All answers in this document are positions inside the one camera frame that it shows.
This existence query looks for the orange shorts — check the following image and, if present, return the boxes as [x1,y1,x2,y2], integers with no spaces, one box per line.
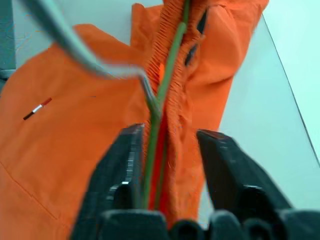
[0,0,270,240]

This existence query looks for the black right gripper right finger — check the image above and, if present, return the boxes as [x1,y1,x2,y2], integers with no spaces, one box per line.
[196,129,293,221]

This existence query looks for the green wire hanger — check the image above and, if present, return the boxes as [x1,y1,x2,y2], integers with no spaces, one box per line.
[24,0,193,211]

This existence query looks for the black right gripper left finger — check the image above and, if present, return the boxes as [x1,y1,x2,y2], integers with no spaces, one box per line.
[71,123,146,240]

